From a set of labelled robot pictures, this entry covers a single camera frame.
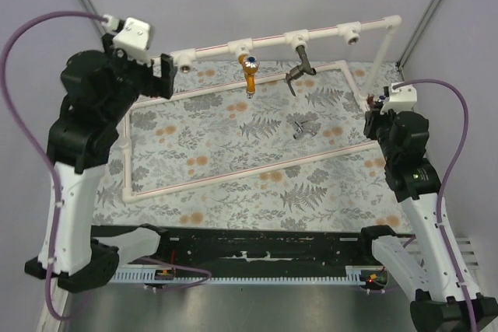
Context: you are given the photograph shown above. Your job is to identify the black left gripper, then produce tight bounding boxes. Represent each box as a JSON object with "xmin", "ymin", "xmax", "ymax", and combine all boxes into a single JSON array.
[{"xmin": 106, "ymin": 33, "xmax": 180, "ymax": 123}]

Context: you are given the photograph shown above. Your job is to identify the white PVC pipe frame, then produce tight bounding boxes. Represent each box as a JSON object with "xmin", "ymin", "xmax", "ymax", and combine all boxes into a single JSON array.
[{"xmin": 121, "ymin": 15, "xmax": 402, "ymax": 204}]

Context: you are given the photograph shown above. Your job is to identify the brown faucet chrome knob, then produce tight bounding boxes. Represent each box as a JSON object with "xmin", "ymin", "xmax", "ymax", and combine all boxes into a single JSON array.
[{"xmin": 366, "ymin": 95, "xmax": 376, "ymax": 108}]

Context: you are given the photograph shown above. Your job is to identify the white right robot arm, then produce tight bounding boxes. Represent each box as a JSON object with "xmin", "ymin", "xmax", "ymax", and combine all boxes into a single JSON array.
[{"xmin": 356, "ymin": 100, "xmax": 497, "ymax": 331}]

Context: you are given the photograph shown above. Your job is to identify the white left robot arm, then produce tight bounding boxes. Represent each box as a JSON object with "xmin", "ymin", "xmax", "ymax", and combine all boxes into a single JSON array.
[{"xmin": 24, "ymin": 34, "xmax": 177, "ymax": 293}]

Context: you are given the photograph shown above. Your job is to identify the small chrome faucet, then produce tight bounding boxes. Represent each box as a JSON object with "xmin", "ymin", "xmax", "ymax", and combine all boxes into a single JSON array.
[{"xmin": 293, "ymin": 121, "xmax": 317, "ymax": 140}]

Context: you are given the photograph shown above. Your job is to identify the orange faucet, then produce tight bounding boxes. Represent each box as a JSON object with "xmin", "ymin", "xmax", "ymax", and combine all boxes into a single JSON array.
[{"xmin": 238, "ymin": 54, "xmax": 260, "ymax": 99}]

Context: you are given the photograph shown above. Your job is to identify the dark grey lever faucet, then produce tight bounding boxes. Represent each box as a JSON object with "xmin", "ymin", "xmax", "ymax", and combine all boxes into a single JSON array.
[{"xmin": 285, "ymin": 45, "xmax": 317, "ymax": 96}]

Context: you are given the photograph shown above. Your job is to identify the floral patterned mat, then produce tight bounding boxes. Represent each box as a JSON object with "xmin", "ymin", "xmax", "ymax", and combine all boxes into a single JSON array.
[{"xmin": 93, "ymin": 60, "xmax": 429, "ymax": 234}]

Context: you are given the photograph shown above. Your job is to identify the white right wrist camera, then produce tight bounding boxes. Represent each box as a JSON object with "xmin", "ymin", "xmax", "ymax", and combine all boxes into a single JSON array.
[{"xmin": 381, "ymin": 83, "xmax": 417, "ymax": 114}]

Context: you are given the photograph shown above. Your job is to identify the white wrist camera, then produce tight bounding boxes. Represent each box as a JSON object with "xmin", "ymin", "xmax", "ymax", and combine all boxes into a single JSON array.
[
  {"xmin": 101, "ymin": 14, "xmax": 154, "ymax": 64},
  {"xmin": 381, "ymin": 83, "xmax": 417, "ymax": 114}
]

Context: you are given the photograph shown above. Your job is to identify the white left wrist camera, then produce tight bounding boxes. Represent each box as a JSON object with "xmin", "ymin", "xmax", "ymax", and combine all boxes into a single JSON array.
[{"xmin": 101, "ymin": 14, "xmax": 154, "ymax": 64}]

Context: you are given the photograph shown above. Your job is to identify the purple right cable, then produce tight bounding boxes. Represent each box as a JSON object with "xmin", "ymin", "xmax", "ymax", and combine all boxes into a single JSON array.
[{"xmin": 391, "ymin": 78, "xmax": 479, "ymax": 332}]

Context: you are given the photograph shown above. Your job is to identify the purple cable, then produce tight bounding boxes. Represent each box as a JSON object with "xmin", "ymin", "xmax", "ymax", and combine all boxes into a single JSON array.
[
  {"xmin": 2, "ymin": 11, "xmax": 114, "ymax": 320},
  {"xmin": 391, "ymin": 78, "xmax": 479, "ymax": 332}
]

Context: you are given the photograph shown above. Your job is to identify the light blue cable duct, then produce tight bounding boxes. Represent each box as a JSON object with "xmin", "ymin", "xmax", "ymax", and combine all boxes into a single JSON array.
[{"xmin": 110, "ymin": 267, "xmax": 368, "ymax": 286}]

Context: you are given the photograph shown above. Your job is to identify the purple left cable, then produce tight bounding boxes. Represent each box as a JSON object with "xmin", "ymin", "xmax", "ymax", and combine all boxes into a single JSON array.
[{"xmin": 2, "ymin": 11, "xmax": 114, "ymax": 320}]

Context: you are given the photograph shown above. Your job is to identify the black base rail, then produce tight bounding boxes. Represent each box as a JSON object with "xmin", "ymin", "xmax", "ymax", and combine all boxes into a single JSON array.
[{"xmin": 93, "ymin": 225, "xmax": 413, "ymax": 278}]

